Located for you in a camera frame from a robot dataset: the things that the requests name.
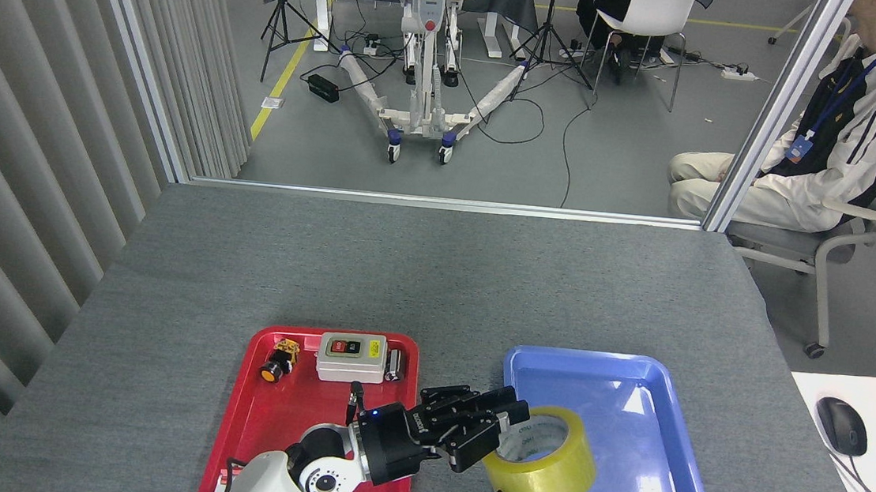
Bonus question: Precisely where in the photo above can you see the yellow tape roll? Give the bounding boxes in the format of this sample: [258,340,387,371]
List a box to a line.
[479,400,603,492]

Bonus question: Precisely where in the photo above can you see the person in white jacket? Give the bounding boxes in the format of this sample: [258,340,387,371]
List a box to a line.
[663,0,876,240]

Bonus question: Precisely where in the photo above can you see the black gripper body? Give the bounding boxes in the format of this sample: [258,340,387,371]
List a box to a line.
[350,400,446,492]

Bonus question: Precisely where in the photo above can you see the person on white chair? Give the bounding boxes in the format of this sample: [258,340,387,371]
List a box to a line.
[571,0,716,74]

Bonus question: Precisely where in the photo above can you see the white plastic chair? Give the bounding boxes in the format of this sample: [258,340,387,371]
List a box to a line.
[576,0,703,115]

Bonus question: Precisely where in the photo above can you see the red plastic tray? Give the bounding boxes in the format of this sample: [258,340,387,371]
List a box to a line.
[193,318,425,492]

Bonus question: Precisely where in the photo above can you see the orange push button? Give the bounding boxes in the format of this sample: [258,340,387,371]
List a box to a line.
[260,336,301,385]

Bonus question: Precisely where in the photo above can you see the blue lanyard with badge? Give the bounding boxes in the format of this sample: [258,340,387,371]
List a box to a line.
[783,18,876,171]

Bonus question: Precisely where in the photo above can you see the silver horizontal rail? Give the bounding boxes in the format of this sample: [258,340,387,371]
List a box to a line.
[188,175,707,233]

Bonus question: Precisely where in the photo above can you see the blue plastic tray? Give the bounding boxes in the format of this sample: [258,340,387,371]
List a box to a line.
[493,344,738,492]

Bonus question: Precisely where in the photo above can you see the white stand on wheels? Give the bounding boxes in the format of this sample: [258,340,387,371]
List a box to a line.
[330,0,541,177]

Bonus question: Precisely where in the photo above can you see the small black cylindrical part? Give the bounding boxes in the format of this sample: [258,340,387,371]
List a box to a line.
[383,347,407,384]

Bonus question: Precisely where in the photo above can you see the white push-button switch box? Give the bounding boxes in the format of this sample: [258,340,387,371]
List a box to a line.
[314,330,388,386]

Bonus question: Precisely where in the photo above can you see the black tripod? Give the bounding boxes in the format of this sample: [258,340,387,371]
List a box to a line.
[505,0,604,111]
[258,0,343,88]

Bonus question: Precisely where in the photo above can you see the black adapter box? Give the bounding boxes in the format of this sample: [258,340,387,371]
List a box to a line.
[305,73,342,104]

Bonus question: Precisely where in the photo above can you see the silver post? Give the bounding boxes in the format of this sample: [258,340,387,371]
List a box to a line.
[66,0,208,186]
[699,0,858,244]

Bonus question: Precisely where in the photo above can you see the black computer mouse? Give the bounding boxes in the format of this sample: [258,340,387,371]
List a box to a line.
[812,396,871,459]

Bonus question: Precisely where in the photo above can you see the black floor cable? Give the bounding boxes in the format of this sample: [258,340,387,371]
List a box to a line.
[555,87,600,212]

